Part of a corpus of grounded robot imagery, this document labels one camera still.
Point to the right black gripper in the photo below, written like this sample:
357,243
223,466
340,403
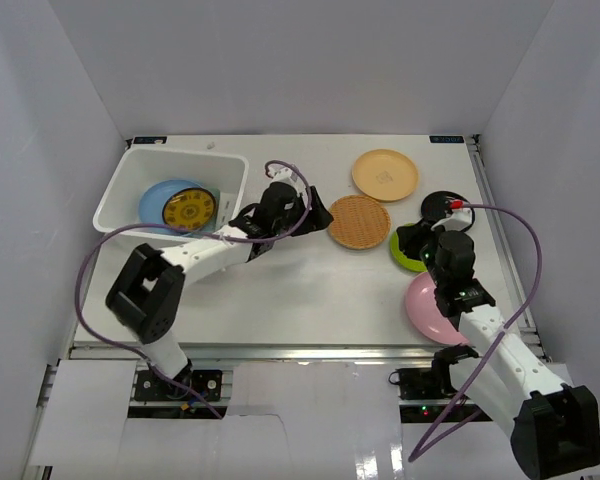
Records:
410,237

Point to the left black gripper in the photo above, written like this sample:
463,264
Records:
306,211

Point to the black round plate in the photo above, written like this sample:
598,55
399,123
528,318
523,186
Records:
428,204

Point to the green round plate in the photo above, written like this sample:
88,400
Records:
412,264

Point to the woven bamboo round plate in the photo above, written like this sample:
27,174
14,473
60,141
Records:
359,222

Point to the beige round plate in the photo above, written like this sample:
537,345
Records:
385,175

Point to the yellow brown patterned plate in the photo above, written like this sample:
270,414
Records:
190,209

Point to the blue round plate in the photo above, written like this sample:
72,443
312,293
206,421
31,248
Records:
153,200

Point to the teal rectangular ceramic plate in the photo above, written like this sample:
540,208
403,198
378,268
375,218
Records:
226,204

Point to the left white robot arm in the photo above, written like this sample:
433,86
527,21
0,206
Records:
146,294

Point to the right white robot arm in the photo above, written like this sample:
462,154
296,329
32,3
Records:
552,427

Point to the white plastic bin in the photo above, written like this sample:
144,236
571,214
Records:
143,166

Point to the pink round plate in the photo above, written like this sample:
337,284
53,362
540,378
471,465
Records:
423,314

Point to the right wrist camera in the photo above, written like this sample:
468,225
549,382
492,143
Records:
452,215

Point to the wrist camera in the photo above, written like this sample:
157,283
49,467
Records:
284,175
452,215

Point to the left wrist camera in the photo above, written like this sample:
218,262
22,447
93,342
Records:
284,175

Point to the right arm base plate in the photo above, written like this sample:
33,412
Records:
422,398

